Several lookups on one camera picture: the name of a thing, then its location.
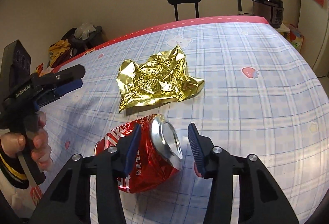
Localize gold foil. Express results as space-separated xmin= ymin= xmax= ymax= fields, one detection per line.
xmin=116 ymin=45 xmax=205 ymax=111

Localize crushed red soda can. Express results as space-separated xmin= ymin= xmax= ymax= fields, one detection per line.
xmin=94 ymin=114 xmax=183 ymax=193

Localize white sleeve left forearm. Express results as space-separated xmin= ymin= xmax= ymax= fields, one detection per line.
xmin=1 ymin=148 xmax=29 ymax=214

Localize left hand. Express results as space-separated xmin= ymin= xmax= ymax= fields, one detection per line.
xmin=1 ymin=111 xmax=53 ymax=171

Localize yellow black bags pile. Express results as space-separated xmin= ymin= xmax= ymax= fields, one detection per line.
xmin=48 ymin=23 xmax=107 ymax=68

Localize colourful bags beside fridge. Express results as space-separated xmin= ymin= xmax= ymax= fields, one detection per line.
xmin=286 ymin=24 xmax=304 ymax=52

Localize small white side table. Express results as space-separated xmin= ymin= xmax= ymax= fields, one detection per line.
xmin=239 ymin=12 xmax=291 ymax=34

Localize cream two-door refrigerator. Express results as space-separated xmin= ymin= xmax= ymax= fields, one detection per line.
xmin=298 ymin=0 xmax=328 ymax=78

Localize silver black pressure cooker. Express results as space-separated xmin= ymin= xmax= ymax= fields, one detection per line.
xmin=251 ymin=0 xmax=284 ymax=28

